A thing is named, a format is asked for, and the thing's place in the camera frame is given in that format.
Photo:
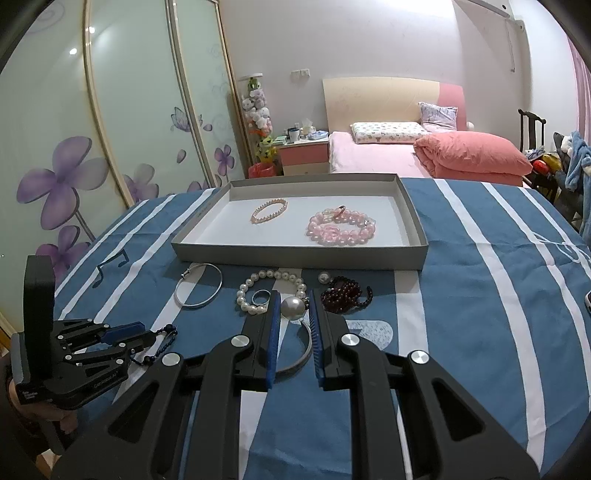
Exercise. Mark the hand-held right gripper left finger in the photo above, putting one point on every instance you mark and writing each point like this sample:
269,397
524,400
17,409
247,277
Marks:
273,341

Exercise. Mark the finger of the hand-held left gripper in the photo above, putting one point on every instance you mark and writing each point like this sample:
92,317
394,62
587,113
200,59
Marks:
127,332
117,356

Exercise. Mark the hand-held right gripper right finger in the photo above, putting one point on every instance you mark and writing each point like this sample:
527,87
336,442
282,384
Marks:
316,344

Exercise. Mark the thin bangle with large pearl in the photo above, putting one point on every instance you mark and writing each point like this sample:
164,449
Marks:
292,308

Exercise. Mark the small pearl earring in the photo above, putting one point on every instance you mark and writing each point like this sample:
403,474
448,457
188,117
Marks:
324,277

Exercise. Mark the wide silver bangle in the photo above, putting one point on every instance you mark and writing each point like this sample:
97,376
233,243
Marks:
203,303

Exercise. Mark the grey shallow tray box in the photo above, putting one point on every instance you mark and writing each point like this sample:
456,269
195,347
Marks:
221,226

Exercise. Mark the person's left hand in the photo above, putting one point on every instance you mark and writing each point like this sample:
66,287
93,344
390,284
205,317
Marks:
41,417

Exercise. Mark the blue white striped tablecloth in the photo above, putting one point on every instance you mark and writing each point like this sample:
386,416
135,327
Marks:
461,277

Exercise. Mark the red waste bin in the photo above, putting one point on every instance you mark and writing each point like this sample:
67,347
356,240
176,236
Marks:
261,170

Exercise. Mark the pink white nightstand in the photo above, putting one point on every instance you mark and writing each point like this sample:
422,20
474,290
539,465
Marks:
302,157

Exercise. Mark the bed with pink sheet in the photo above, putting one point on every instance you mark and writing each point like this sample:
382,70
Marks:
369,159

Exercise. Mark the yellow green plush toy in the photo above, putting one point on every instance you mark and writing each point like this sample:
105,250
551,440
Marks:
264,148

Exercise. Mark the green books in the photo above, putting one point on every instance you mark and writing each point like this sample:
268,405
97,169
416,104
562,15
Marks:
280,140

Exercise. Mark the light blue folded cloth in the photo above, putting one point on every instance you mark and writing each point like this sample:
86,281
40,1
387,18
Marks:
318,135

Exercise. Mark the white patterned pillow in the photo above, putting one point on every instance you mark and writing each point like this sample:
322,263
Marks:
388,131

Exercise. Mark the clear tube of plush toys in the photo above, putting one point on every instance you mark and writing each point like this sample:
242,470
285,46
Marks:
256,106

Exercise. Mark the floral sliding-door wardrobe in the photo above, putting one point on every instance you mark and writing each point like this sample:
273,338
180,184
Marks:
115,92

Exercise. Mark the folded salmon pink quilt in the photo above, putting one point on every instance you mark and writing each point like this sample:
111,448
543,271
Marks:
466,154

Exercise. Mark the cream and pink headboard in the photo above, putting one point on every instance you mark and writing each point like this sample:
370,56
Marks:
369,101

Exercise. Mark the lilac pillow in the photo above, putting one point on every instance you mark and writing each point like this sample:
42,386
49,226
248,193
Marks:
436,115

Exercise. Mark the red and yellow toy pile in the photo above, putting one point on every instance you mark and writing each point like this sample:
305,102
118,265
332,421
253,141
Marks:
545,164

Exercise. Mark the dark wooden chair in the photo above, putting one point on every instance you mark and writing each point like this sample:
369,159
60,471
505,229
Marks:
531,124

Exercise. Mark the light blue robe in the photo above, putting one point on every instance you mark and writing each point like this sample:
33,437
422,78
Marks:
579,161

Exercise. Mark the white air conditioner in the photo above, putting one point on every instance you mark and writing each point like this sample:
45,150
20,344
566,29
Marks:
505,13

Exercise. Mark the pink curtain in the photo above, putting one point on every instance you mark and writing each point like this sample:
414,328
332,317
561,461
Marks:
581,60

